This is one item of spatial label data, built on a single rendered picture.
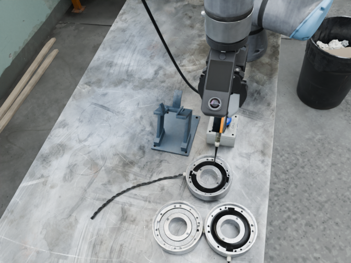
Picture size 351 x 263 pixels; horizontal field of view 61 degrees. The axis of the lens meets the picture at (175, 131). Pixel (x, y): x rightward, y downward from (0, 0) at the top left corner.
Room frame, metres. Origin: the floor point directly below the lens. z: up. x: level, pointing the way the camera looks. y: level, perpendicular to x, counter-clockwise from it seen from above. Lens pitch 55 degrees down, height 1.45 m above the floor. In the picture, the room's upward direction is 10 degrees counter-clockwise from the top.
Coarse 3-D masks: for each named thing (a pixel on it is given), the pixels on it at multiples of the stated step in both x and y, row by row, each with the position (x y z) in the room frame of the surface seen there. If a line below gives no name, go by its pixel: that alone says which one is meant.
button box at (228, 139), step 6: (210, 120) 0.44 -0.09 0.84; (234, 120) 0.43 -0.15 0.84; (210, 126) 0.43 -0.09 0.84; (228, 126) 0.42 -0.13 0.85; (234, 126) 0.41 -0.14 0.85; (210, 132) 0.41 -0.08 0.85; (228, 132) 0.40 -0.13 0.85; (234, 132) 0.40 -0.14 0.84; (210, 138) 0.40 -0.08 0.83; (222, 138) 0.39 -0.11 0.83; (228, 138) 0.39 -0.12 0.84; (234, 138) 0.38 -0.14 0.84; (222, 144) 0.39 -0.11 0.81; (228, 144) 0.39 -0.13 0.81; (234, 144) 0.38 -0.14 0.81
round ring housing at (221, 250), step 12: (228, 204) 0.22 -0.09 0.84; (228, 216) 0.20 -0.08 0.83; (252, 216) 0.19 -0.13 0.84; (216, 228) 0.18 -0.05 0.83; (240, 228) 0.17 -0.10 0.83; (252, 228) 0.17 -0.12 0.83; (228, 240) 0.15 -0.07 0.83; (252, 240) 0.15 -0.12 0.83; (216, 252) 0.14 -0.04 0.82; (228, 252) 0.13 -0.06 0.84; (240, 252) 0.13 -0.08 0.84
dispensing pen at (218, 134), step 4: (216, 120) 0.37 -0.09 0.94; (220, 120) 0.37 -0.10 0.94; (216, 124) 0.37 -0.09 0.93; (220, 124) 0.37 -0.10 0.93; (212, 128) 0.37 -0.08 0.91; (216, 128) 0.36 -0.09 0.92; (216, 132) 0.36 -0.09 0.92; (216, 136) 0.36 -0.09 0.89; (220, 136) 0.36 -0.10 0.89; (216, 140) 0.36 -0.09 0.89; (216, 144) 0.35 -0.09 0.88; (216, 148) 0.35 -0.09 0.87; (216, 152) 0.34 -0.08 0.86
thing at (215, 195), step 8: (192, 160) 0.34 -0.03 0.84; (200, 160) 0.34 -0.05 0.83; (208, 160) 0.34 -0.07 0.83; (216, 160) 0.34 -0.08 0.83; (224, 160) 0.33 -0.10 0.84; (192, 168) 0.33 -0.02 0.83; (208, 168) 0.32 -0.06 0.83; (216, 168) 0.32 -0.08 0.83; (224, 168) 0.31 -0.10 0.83; (200, 176) 0.30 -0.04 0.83; (216, 176) 0.31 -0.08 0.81; (192, 184) 0.29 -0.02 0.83; (200, 184) 0.28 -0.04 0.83; (216, 184) 0.28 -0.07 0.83; (192, 192) 0.27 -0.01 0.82; (200, 192) 0.27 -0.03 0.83; (216, 192) 0.26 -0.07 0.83; (224, 192) 0.25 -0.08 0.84
